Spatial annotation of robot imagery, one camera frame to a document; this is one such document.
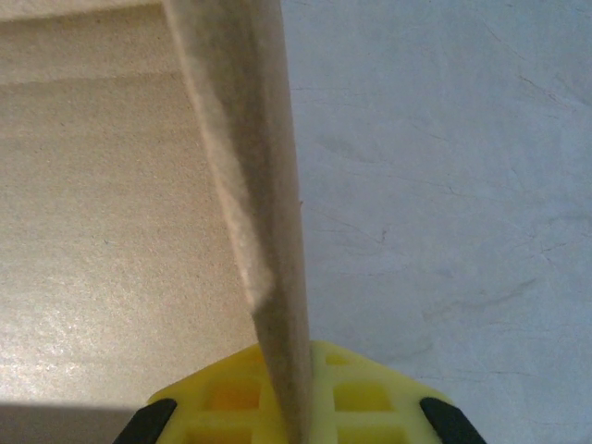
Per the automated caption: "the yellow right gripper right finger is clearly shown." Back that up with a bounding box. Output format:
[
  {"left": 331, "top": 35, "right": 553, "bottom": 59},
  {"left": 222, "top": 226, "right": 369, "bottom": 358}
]
[{"left": 308, "top": 339, "right": 483, "bottom": 444}]

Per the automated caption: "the brown cardboard box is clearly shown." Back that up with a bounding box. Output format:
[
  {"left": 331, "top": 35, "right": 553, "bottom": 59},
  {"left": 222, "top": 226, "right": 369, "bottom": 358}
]
[{"left": 0, "top": 0, "right": 312, "bottom": 444}]

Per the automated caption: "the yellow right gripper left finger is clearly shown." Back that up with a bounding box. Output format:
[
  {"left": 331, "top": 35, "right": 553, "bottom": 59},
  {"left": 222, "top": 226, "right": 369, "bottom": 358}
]
[{"left": 115, "top": 342, "right": 291, "bottom": 444}]

